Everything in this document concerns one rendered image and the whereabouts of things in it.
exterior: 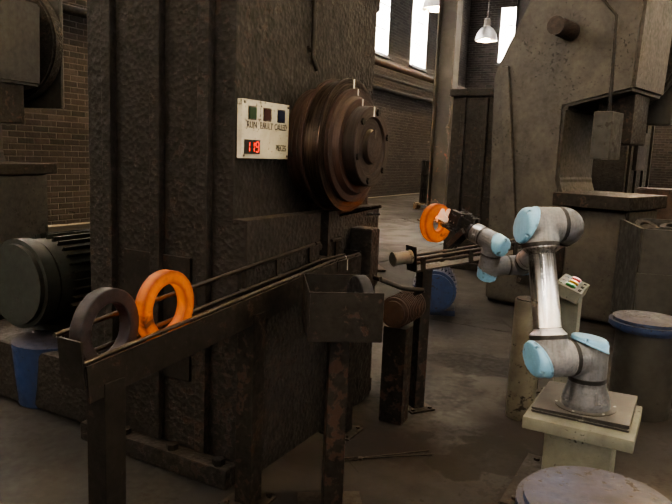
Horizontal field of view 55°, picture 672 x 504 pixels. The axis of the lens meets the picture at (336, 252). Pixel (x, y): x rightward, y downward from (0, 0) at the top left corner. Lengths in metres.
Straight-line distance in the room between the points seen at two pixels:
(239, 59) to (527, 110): 3.19
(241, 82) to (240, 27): 0.16
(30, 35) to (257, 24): 4.49
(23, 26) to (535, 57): 4.24
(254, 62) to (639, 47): 3.11
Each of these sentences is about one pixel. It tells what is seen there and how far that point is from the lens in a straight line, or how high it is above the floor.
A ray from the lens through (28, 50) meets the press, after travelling 6.44.
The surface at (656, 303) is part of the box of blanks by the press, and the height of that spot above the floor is 0.32.
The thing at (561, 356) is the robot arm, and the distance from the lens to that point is 2.10.
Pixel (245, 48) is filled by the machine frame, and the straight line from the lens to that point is 2.08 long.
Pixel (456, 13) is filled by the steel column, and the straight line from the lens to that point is 11.30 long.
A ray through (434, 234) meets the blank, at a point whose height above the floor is 0.78.
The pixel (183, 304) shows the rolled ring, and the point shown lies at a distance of 1.71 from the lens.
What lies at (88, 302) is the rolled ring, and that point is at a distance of 1.49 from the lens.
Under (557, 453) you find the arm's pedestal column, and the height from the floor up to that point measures 0.18.
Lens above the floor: 1.09
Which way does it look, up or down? 9 degrees down
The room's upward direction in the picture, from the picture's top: 2 degrees clockwise
